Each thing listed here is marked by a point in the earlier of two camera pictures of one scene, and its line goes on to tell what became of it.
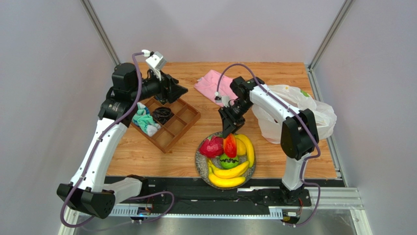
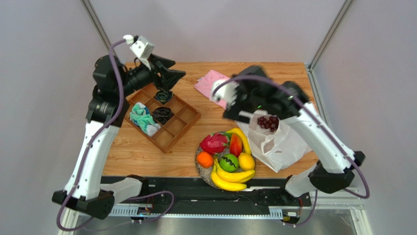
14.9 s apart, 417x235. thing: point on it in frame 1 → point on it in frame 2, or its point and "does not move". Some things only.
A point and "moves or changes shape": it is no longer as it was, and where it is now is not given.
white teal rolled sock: x=143 y=119 does not move
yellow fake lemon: x=241 y=148 → x=246 y=161
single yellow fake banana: x=251 y=153 moves or changes shape
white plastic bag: x=270 y=126 moves or changes shape
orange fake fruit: x=230 y=146 moves or changes shape
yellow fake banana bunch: x=226 y=178 moves or changes shape
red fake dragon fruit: x=213 y=147 moves or changes shape
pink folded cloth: x=208 y=84 does not move
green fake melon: x=228 y=163 moves or changes shape
